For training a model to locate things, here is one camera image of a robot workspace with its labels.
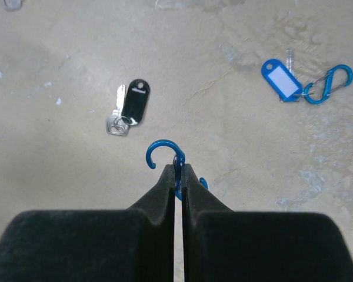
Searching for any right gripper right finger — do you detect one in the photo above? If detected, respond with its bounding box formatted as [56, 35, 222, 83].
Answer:
[182, 164, 353, 281]

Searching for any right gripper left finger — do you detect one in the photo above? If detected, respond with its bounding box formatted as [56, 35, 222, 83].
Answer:
[0, 165, 175, 281]

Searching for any blue carabiner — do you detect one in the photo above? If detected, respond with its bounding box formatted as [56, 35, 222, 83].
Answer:
[145, 139, 212, 201]
[302, 65, 353, 105]

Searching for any black tag key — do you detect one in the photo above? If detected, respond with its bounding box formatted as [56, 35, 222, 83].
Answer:
[106, 79, 151, 136]

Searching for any blue tag key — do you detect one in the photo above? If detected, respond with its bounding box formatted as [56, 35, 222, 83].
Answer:
[261, 49, 302, 102]

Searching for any red tag key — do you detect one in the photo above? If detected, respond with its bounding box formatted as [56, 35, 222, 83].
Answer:
[2, 0, 22, 12]

